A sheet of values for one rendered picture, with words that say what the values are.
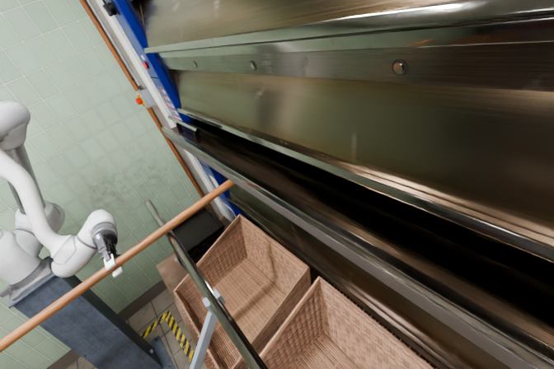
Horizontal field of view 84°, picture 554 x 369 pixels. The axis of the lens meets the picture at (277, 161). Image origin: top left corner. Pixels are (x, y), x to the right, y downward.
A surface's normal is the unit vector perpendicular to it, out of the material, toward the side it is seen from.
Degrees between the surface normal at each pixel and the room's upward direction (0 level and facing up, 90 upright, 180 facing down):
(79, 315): 90
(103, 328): 90
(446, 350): 70
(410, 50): 90
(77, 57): 90
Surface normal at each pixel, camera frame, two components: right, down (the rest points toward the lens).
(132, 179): 0.57, 0.26
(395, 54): -0.75, 0.55
